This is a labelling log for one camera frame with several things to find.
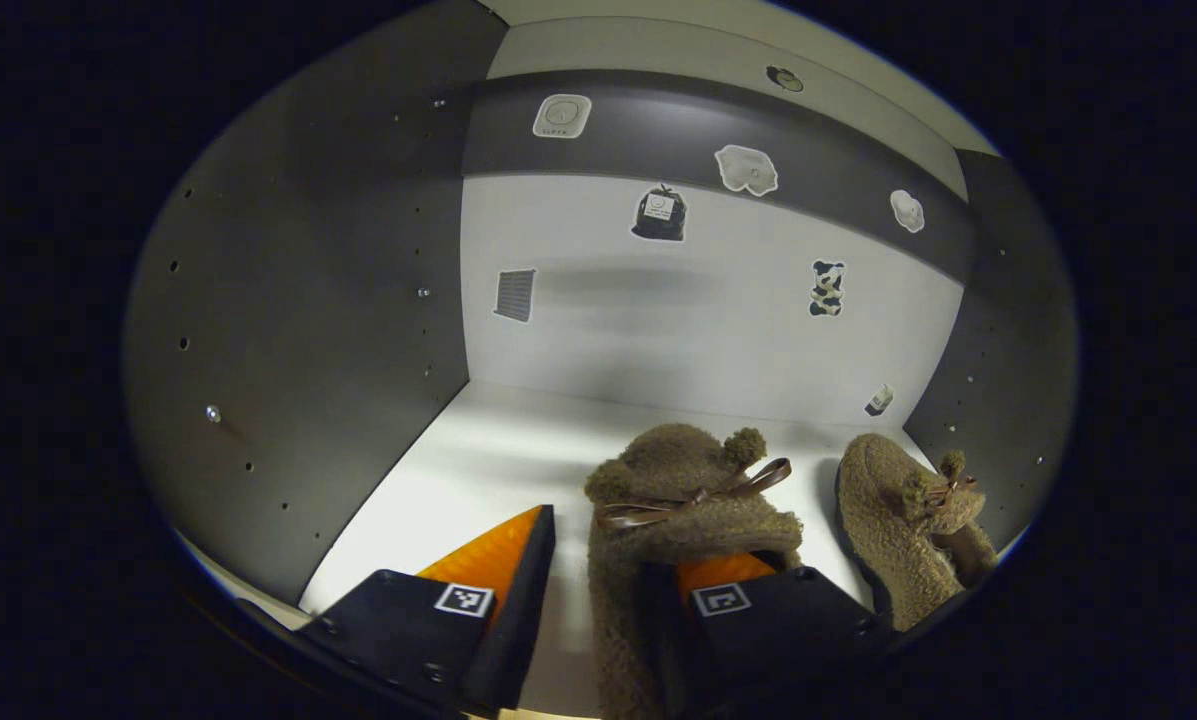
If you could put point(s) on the white shoe cabinet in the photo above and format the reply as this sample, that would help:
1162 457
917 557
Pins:
658 330

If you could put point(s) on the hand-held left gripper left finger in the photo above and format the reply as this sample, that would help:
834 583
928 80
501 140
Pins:
523 620

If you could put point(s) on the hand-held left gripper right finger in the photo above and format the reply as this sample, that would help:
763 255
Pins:
788 630

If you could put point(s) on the brown fuzzy shoe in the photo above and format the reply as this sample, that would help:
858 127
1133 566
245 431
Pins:
888 520
678 470

